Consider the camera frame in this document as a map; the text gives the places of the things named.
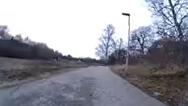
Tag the dry grass bank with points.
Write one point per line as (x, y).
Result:
(165, 84)

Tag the street lamp pole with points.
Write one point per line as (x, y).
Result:
(127, 45)

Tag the large bare tree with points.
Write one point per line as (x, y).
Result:
(182, 18)

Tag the pale grass field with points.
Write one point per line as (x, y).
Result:
(13, 68)

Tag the brown bushes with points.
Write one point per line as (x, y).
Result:
(179, 53)

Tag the dark row of trees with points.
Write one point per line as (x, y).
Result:
(15, 49)

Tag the grey asphalt road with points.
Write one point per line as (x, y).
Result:
(87, 95)

